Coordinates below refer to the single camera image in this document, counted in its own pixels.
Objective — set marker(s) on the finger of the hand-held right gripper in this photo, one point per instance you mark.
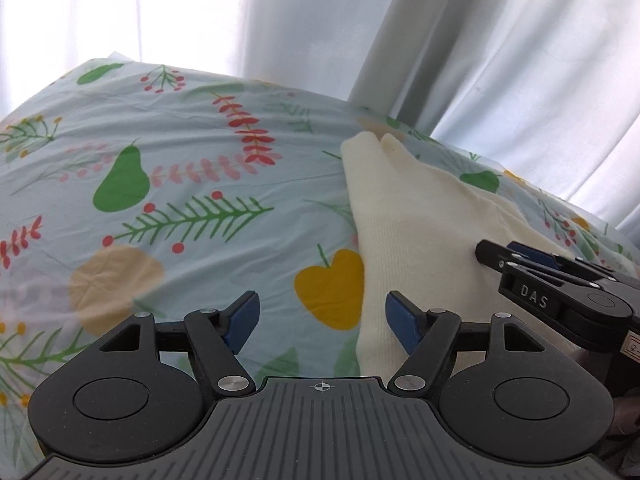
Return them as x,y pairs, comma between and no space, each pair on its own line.
535,292
537,254

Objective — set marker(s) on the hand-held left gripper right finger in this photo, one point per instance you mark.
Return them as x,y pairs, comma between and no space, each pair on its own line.
402,322

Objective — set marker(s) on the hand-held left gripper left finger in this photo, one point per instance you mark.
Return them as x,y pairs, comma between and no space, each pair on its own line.
242,322

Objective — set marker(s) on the cream knit garment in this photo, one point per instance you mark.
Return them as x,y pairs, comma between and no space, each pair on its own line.
425,245

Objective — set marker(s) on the fruit and leaf printed bedsheet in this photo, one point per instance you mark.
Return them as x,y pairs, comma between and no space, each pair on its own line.
175,185

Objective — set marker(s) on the white curtain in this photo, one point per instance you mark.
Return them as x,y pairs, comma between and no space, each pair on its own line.
320,15

